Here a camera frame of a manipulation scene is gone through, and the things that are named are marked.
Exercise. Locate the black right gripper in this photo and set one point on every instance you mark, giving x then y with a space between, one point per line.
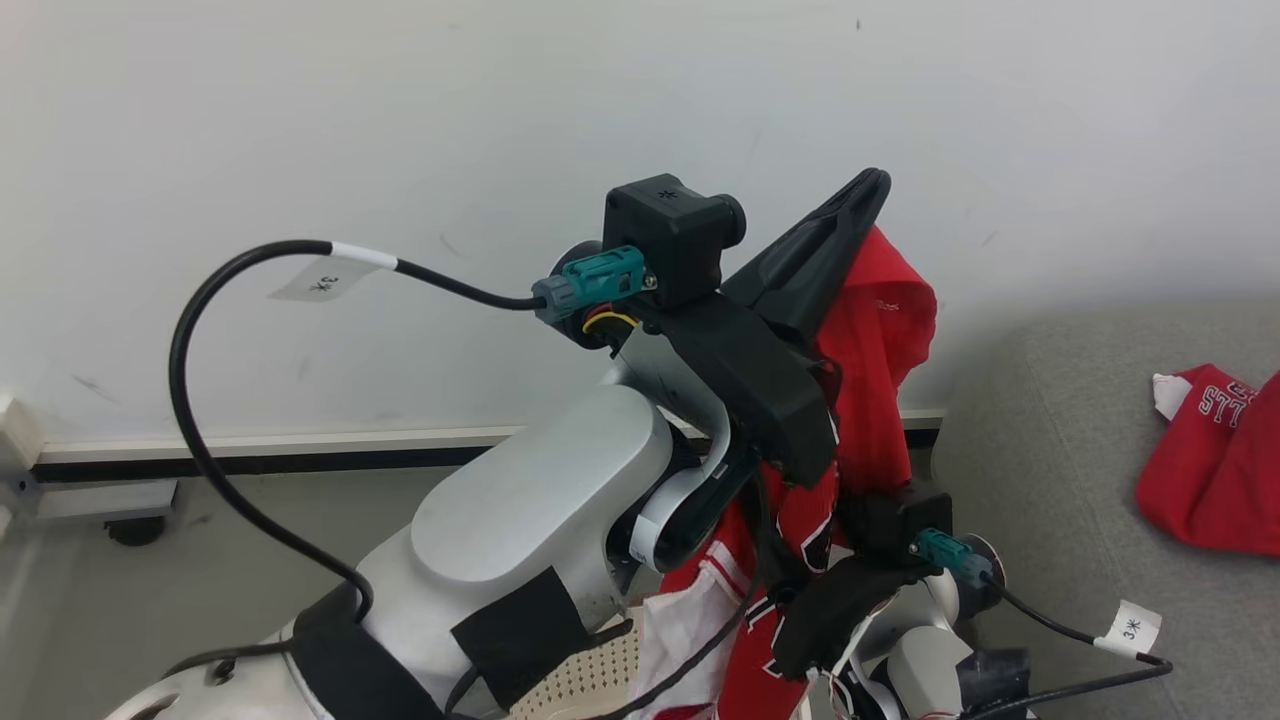
835 610

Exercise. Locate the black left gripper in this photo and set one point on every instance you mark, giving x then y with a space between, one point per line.
770 390

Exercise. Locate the red white black jersey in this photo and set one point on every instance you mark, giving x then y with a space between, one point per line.
875 340

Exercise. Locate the red jersey with white lettering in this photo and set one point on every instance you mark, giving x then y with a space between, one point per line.
1220 470

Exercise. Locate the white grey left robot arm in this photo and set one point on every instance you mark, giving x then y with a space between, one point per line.
540 500

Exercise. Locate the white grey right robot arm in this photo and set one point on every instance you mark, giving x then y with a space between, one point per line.
925 665

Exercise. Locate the light grey fabric sofa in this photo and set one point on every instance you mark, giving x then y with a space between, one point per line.
1080 480

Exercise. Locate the white perforated laundry basket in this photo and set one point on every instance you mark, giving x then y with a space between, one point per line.
590 680

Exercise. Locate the white and black baseboard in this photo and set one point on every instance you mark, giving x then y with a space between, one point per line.
300 440

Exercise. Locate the grey cart with caster wheel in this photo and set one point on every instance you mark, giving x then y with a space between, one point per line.
100 498

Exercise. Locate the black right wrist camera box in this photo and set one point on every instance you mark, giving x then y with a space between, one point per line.
895 515

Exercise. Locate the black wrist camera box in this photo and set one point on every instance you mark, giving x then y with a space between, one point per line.
670 235
895 515

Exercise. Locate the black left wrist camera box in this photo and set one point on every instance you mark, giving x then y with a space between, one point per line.
670 235

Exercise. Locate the white plastic wall fixture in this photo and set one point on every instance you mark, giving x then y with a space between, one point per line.
15 430

